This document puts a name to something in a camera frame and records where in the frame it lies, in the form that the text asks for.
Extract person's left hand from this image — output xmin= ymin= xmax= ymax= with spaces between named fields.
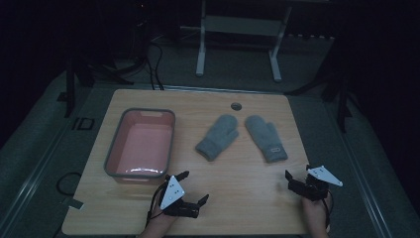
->
xmin=145 ymin=205 xmax=181 ymax=233

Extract person's right hand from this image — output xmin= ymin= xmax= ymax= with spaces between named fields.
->
xmin=301 ymin=191 xmax=333 ymax=230

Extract plain grey mitten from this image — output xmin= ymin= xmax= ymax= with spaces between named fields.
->
xmin=194 ymin=113 xmax=240 ymax=163

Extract left hand-held gripper black cable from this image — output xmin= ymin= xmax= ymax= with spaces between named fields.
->
xmin=145 ymin=181 xmax=168 ymax=230

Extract grey mitten with label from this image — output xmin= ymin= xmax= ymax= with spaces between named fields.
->
xmin=244 ymin=114 xmax=288 ymax=164

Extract black camera stand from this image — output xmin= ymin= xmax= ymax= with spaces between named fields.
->
xmin=284 ymin=63 xmax=354 ymax=134
xmin=56 ymin=54 xmax=135 ymax=119

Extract black floor cable loop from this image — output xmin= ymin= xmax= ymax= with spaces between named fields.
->
xmin=55 ymin=171 xmax=82 ymax=197

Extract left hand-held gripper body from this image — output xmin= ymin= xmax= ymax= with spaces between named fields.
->
xmin=159 ymin=174 xmax=201 ymax=219

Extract white metal desk frame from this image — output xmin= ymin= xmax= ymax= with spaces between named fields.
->
xmin=179 ymin=0 xmax=293 ymax=83

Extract pink basin with grey rim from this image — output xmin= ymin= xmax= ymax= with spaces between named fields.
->
xmin=103 ymin=107 xmax=176 ymax=184

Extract black cables behind table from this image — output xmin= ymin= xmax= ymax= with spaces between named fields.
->
xmin=144 ymin=39 xmax=165 ymax=91

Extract right hand-held gripper black cable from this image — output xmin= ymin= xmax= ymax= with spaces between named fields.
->
xmin=324 ymin=189 xmax=335 ymax=233

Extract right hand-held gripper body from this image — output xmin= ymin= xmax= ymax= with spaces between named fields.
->
xmin=288 ymin=165 xmax=344 ymax=202

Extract grey tape piece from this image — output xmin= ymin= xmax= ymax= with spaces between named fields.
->
xmin=60 ymin=196 xmax=85 ymax=210

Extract hand-held gripper black cable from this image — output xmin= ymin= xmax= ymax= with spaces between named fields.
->
xmin=145 ymin=181 xmax=168 ymax=230
xmin=324 ymin=189 xmax=335 ymax=233

